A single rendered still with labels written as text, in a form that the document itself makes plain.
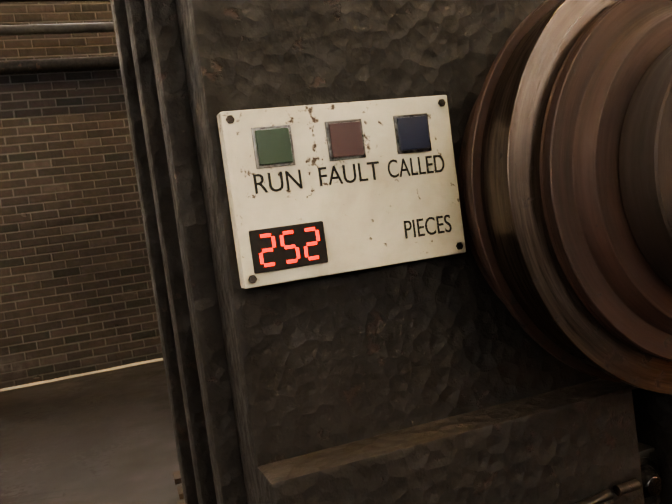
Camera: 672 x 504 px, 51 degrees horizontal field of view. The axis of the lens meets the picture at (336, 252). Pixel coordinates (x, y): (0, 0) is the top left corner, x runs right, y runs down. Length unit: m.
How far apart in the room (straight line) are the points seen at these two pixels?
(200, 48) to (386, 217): 0.26
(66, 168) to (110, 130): 0.52
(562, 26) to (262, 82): 0.31
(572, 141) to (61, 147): 6.20
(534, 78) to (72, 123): 6.19
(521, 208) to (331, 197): 0.20
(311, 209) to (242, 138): 0.10
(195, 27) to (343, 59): 0.16
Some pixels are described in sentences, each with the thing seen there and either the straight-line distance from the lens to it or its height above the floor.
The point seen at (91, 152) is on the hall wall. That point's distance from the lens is 6.72.
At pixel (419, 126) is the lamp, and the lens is 0.79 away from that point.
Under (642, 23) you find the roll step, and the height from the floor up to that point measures 1.27.
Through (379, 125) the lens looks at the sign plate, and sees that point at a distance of 0.77.
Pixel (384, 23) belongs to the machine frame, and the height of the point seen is 1.33.
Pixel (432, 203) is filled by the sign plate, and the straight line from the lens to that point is 0.79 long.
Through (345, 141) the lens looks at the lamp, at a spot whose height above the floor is 1.20.
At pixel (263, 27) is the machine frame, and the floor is 1.33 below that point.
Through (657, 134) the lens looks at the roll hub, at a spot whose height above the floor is 1.15.
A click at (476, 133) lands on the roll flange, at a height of 1.19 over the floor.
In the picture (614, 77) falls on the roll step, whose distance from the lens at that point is 0.73.
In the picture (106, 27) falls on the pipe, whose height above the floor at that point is 2.94.
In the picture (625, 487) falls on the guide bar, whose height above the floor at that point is 0.76.
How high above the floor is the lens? 1.12
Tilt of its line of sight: 3 degrees down
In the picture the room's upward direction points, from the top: 8 degrees counter-clockwise
